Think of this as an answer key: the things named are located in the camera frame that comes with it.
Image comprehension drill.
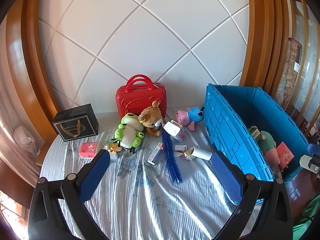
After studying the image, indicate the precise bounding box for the pink pig plush teal dress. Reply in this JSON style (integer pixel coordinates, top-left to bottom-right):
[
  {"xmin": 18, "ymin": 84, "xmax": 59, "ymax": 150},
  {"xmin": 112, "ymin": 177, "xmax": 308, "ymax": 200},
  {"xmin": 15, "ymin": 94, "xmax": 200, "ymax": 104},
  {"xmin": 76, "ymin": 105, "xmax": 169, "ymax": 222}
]
[{"xmin": 255, "ymin": 131, "xmax": 280, "ymax": 167}]

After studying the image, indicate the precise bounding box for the green medicine box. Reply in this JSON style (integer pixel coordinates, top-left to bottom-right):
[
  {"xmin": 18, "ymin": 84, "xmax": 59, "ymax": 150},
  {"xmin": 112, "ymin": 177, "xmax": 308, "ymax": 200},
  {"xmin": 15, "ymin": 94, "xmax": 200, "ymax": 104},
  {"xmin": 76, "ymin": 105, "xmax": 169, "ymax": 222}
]
[{"xmin": 248, "ymin": 126, "xmax": 260, "ymax": 139}]

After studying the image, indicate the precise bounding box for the pink tissue pack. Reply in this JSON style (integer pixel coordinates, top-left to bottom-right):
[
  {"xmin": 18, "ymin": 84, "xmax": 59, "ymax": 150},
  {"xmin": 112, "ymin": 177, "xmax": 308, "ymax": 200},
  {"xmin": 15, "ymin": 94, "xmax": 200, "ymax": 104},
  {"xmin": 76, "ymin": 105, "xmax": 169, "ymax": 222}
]
[{"xmin": 79, "ymin": 142, "xmax": 98, "ymax": 159}]

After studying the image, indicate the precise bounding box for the white plastic bag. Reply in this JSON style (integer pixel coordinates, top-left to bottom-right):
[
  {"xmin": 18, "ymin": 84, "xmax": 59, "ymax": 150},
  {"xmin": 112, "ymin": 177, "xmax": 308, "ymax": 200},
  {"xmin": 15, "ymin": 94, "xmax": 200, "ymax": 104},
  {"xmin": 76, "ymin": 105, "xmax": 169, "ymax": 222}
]
[{"xmin": 14, "ymin": 126, "xmax": 37, "ymax": 156}]

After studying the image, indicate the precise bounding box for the small white grey box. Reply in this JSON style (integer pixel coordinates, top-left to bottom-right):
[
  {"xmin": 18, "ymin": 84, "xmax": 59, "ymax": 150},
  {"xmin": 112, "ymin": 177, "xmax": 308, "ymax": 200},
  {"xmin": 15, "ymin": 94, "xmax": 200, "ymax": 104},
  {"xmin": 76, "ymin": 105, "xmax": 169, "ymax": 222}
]
[{"xmin": 110, "ymin": 152, "xmax": 118, "ymax": 160}]

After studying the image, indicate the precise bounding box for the white paper tube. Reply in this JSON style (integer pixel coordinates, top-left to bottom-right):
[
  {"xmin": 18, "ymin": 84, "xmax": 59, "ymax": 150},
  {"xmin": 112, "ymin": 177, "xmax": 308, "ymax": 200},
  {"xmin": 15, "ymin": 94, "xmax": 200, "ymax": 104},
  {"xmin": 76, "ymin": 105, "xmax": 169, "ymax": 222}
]
[{"xmin": 191, "ymin": 147, "xmax": 212, "ymax": 161}]

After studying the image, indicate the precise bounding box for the blue plastic crate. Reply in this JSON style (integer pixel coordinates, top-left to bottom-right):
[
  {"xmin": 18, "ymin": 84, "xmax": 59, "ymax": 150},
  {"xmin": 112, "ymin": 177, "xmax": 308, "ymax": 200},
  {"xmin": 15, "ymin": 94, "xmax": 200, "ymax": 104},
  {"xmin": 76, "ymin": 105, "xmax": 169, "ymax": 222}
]
[{"xmin": 203, "ymin": 83, "xmax": 309, "ymax": 183}]

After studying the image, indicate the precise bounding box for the black gift box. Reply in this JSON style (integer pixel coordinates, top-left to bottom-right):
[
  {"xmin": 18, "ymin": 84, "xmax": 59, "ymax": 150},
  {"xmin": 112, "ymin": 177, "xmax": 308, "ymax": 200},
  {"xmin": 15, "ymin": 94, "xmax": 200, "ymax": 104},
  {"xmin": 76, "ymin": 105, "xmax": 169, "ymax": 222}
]
[{"xmin": 53, "ymin": 103, "xmax": 99, "ymax": 141}]

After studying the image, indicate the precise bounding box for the bed sheet striped blue white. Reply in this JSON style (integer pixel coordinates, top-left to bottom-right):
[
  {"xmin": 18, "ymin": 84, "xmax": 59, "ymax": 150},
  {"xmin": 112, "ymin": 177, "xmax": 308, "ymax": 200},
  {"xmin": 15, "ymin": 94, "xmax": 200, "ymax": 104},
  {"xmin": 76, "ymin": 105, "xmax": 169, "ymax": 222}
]
[{"xmin": 40, "ymin": 112, "xmax": 236, "ymax": 239}]

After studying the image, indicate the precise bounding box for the yellow foil sachet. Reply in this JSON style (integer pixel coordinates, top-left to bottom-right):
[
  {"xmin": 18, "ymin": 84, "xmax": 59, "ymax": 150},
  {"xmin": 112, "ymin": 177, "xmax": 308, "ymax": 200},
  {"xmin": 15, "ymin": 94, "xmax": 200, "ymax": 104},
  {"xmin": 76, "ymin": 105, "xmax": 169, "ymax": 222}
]
[{"xmin": 184, "ymin": 147, "xmax": 195, "ymax": 160}]

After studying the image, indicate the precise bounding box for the red white small box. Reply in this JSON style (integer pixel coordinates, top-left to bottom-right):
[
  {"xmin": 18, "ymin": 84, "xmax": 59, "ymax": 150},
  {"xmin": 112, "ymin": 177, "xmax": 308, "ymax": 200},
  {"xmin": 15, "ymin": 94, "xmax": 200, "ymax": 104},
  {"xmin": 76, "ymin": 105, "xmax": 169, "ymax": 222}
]
[{"xmin": 174, "ymin": 152, "xmax": 186, "ymax": 159}]

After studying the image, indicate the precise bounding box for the green frog plush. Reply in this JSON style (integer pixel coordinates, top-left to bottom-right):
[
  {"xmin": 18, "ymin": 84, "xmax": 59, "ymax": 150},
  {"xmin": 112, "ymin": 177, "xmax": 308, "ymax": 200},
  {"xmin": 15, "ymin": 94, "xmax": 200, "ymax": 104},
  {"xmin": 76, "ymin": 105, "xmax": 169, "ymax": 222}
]
[{"xmin": 112, "ymin": 113, "xmax": 145, "ymax": 154}]

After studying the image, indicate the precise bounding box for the blue bottle brush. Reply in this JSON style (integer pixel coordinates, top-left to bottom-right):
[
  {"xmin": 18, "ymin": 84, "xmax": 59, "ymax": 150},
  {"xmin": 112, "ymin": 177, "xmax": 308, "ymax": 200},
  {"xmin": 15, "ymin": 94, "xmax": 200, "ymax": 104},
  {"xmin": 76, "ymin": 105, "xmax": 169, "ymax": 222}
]
[{"xmin": 161, "ymin": 129, "xmax": 183, "ymax": 184}]

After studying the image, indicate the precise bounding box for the small white medicine box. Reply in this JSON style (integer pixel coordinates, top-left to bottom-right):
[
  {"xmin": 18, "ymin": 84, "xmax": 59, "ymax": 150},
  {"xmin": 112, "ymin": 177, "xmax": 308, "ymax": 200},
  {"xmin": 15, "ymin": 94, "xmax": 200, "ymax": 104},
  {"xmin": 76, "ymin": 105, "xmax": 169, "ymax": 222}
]
[{"xmin": 175, "ymin": 145, "xmax": 187, "ymax": 153}]

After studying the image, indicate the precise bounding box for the long white blue medicine box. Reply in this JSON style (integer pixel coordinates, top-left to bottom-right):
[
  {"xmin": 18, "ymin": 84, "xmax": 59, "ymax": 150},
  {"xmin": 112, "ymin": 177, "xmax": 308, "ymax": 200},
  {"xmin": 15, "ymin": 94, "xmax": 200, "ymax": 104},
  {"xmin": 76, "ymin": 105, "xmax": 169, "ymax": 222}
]
[{"xmin": 148, "ymin": 141, "xmax": 164, "ymax": 165}]

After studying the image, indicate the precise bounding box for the pink pig plush blue shirt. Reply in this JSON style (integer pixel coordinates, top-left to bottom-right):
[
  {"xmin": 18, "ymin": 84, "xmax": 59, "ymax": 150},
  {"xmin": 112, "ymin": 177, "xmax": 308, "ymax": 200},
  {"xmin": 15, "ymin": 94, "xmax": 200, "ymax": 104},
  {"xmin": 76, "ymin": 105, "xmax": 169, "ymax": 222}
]
[{"xmin": 175, "ymin": 106, "xmax": 204, "ymax": 131}]

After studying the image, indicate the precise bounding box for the pink white tissue box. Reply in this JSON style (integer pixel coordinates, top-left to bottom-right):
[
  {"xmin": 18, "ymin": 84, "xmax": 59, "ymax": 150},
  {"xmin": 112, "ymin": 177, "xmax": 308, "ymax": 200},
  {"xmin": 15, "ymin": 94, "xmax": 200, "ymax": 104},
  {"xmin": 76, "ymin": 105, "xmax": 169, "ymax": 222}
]
[{"xmin": 163, "ymin": 120, "xmax": 186, "ymax": 142}]

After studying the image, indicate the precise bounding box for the brown teddy bear plush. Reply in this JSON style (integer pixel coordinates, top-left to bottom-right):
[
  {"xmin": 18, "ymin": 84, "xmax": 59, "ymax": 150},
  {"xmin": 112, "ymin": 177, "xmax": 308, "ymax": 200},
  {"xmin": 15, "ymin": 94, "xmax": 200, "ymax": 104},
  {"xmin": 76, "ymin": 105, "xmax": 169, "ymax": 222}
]
[{"xmin": 138, "ymin": 100, "xmax": 164, "ymax": 137}]

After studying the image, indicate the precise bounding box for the red hard-shell case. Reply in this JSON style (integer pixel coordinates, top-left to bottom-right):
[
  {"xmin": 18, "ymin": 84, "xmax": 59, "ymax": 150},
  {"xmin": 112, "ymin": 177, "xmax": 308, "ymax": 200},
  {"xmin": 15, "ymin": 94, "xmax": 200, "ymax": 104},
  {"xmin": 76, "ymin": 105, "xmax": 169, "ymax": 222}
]
[{"xmin": 116, "ymin": 74, "xmax": 167, "ymax": 118}]

